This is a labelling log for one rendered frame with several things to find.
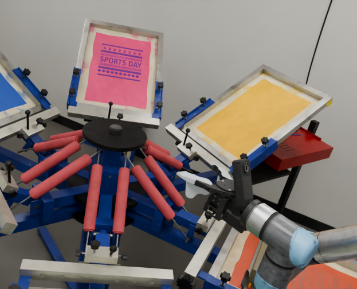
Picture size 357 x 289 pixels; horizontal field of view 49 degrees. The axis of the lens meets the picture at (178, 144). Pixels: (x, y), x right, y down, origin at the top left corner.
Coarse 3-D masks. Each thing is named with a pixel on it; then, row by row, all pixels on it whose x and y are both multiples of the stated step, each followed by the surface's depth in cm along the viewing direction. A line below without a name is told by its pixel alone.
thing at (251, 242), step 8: (248, 240) 195; (256, 240) 196; (248, 248) 189; (256, 248) 190; (248, 256) 184; (320, 264) 190; (328, 272) 186; (336, 272) 187; (352, 280) 185; (352, 288) 180
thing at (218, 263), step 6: (234, 234) 191; (228, 240) 186; (234, 240) 190; (222, 246) 181; (228, 246) 182; (222, 252) 178; (228, 252) 178; (216, 258) 173; (222, 258) 174; (216, 264) 170; (222, 264) 171; (342, 264) 193; (348, 264) 191; (354, 264) 190; (210, 270) 166; (216, 270) 167; (354, 270) 191; (216, 276) 164; (204, 282) 160
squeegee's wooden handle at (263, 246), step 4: (264, 244) 178; (260, 248) 175; (264, 248) 175; (260, 252) 172; (264, 252) 173; (260, 256) 170; (256, 260) 167; (260, 260) 168; (256, 264) 165; (252, 268) 163; (256, 268) 163; (252, 272) 163; (252, 276) 163; (248, 280) 165; (252, 280) 164
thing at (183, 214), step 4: (180, 212) 189; (184, 212) 190; (188, 212) 190; (176, 216) 187; (180, 216) 186; (184, 216) 187; (188, 216) 187; (192, 216) 188; (196, 216) 189; (176, 220) 188; (180, 220) 187; (184, 220) 186; (188, 220) 185; (192, 220) 185; (196, 220) 186; (180, 224) 188; (184, 224) 187; (188, 224) 186; (192, 224) 185; (196, 224) 184; (212, 224) 186; (188, 228) 187; (196, 228) 185; (196, 232) 186; (204, 232) 184
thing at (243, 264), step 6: (240, 258) 182; (246, 258) 183; (240, 264) 178; (246, 264) 179; (234, 270) 174; (240, 270) 175; (234, 276) 171; (240, 276) 171; (234, 282) 168; (240, 282) 168; (240, 288) 165; (246, 288) 166; (288, 288) 171
